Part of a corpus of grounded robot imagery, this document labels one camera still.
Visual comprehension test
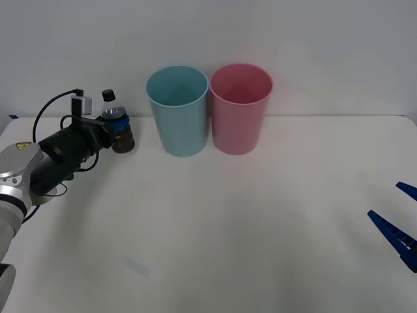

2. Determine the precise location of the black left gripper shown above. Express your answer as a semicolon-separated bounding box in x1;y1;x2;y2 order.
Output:
81;113;130;151

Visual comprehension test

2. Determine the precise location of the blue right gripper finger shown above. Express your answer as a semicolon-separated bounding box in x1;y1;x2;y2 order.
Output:
395;181;417;201
367;209;417;274

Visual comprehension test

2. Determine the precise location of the clear bottle with dark drink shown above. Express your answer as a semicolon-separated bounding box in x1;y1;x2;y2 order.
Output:
100;89;136;155

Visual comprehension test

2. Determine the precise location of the pale blue plastic bin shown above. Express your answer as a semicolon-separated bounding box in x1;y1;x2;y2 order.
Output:
145;65;209;158

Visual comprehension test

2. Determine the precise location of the pink plastic bin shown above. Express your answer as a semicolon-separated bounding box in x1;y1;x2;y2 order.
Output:
209;63;274;157

